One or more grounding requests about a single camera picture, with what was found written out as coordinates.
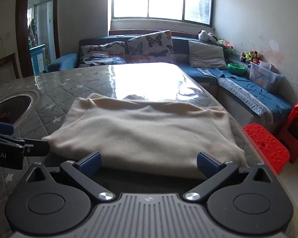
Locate clear plastic storage box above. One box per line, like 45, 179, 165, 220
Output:
250, 61, 283, 90

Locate grey quilted star tablecloth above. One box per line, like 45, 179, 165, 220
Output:
0, 63, 298, 238

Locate red perforated plastic stool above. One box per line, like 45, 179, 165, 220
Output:
243, 123, 290, 174

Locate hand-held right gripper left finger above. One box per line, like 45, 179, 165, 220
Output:
22, 151, 116, 202

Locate plain grey pillow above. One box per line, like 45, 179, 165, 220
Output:
188, 40, 228, 70

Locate light blue cabinet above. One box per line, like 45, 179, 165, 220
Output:
30, 44, 46, 75

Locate green plastic bowl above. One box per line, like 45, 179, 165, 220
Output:
227, 63, 247, 74

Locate panda plush toy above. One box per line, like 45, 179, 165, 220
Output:
198, 30, 218, 42

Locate hanging clothes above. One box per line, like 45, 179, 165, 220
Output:
28, 18, 38, 46

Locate brown plush bear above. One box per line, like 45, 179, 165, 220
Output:
250, 50, 262, 63

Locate blue sofa throw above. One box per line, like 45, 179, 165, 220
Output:
197, 67, 293, 127

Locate dark wooden chair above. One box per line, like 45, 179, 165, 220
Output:
0, 53, 18, 86

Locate window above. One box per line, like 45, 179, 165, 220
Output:
108, 0, 215, 28

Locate round black induction cooktop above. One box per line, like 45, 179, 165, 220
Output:
0, 92, 40, 127

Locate green orange plush toy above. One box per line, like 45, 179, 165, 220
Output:
216, 39, 234, 50

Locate blue corner sofa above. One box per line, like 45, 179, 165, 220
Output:
47, 35, 293, 129

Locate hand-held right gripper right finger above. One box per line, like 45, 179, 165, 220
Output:
182, 152, 276, 202

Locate cream sweater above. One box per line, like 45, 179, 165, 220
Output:
41, 93, 249, 179

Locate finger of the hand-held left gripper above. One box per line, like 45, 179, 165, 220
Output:
0, 130, 50, 156
0, 119, 15, 136

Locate dark wooden door frame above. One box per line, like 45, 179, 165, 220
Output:
17, 0, 60, 76

